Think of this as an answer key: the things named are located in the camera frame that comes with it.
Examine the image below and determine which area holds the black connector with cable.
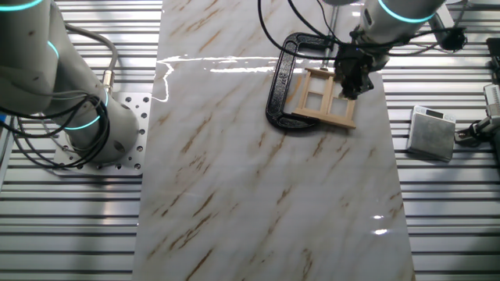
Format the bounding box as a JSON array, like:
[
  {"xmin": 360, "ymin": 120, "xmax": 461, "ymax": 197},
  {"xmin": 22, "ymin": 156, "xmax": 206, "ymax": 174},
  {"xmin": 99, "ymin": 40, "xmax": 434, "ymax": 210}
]
[{"xmin": 454, "ymin": 116, "xmax": 500, "ymax": 148}]

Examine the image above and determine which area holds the grey flat object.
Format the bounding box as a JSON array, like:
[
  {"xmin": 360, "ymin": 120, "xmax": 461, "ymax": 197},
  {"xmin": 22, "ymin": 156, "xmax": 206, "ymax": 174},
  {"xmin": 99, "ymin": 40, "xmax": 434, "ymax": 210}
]
[{"xmin": 464, "ymin": 0, "xmax": 500, "ymax": 9}]

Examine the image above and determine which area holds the silver aluminium frame beam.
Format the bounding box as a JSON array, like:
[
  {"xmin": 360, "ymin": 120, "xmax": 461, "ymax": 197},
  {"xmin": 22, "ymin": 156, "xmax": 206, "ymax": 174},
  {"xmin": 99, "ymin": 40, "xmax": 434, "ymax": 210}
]
[{"xmin": 0, "ymin": 115, "xmax": 15, "ymax": 184}]

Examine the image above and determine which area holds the marble pattern board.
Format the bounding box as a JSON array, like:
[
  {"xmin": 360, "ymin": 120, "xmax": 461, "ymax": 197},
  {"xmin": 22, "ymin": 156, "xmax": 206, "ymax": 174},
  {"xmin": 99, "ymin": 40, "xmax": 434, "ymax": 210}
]
[{"xmin": 131, "ymin": 0, "xmax": 417, "ymax": 281}]

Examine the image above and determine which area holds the black cable bundle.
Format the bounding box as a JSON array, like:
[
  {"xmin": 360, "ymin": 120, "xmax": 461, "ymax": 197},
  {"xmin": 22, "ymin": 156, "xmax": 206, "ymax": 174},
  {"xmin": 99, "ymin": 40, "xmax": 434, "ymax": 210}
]
[{"xmin": 0, "ymin": 93, "xmax": 112, "ymax": 171}]

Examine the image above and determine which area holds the silver digital scale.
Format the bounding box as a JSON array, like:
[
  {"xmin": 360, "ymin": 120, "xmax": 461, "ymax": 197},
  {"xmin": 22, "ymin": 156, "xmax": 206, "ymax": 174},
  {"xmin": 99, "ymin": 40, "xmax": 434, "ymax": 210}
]
[{"xmin": 405, "ymin": 105, "xmax": 457, "ymax": 163}]

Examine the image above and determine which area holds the grey cable with metal connector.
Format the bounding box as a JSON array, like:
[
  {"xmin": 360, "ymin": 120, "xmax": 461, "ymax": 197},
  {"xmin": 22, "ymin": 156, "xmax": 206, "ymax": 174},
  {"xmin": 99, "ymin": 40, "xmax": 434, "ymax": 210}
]
[{"xmin": 64, "ymin": 23, "xmax": 120, "ymax": 95}]

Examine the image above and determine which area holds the black metal C-clamp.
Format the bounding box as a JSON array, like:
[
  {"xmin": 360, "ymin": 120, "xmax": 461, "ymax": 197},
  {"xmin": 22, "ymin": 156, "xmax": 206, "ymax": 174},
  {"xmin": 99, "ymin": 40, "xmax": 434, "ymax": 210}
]
[{"xmin": 265, "ymin": 0, "xmax": 341, "ymax": 132}]

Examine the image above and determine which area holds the silver perforated base plate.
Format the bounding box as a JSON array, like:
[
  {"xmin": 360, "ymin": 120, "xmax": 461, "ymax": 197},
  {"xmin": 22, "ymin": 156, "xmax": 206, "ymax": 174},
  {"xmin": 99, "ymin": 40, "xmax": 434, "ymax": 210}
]
[{"xmin": 52, "ymin": 92, "xmax": 152, "ymax": 176}]

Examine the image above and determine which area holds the grey vented device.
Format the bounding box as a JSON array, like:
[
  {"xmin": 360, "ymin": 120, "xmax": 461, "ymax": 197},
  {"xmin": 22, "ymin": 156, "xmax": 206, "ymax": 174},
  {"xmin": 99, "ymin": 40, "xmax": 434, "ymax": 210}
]
[{"xmin": 483, "ymin": 84, "xmax": 500, "ymax": 117}]

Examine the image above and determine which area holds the black box device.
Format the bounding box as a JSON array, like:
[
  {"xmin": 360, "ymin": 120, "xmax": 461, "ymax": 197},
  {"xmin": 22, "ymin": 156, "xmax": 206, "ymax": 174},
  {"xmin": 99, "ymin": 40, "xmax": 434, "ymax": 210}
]
[{"xmin": 486, "ymin": 37, "xmax": 500, "ymax": 83}]

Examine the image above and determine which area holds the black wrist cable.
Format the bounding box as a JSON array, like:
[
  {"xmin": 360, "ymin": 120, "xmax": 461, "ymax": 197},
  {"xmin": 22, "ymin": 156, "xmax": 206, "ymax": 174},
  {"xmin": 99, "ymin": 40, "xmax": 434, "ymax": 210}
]
[
  {"xmin": 256, "ymin": 0, "xmax": 339, "ymax": 62},
  {"xmin": 287, "ymin": 0, "xmax": 452, "ymax": 48}
]

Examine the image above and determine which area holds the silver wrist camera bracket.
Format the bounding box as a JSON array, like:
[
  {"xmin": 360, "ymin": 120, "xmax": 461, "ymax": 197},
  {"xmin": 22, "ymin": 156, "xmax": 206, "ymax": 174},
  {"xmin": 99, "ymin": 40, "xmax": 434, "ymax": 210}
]
[{"xmin": 427, "ymin": 3, "xmax": 456, "ymax": 40}]

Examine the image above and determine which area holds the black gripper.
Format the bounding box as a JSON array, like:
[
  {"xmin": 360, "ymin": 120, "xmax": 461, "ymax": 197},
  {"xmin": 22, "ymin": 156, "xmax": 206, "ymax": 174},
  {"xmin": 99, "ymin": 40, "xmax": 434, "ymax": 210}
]
[{"xmin": 334, "ymin": 43, "xmax": 390, "ymax": 101}]

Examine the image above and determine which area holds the small wooden sliding window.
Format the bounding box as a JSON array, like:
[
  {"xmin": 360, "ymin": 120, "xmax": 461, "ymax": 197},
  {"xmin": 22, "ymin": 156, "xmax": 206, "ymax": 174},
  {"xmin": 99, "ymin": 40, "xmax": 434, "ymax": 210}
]
[{"xmin": 291, "ymin": 66, "xmax": 359, "ymax": 130}]

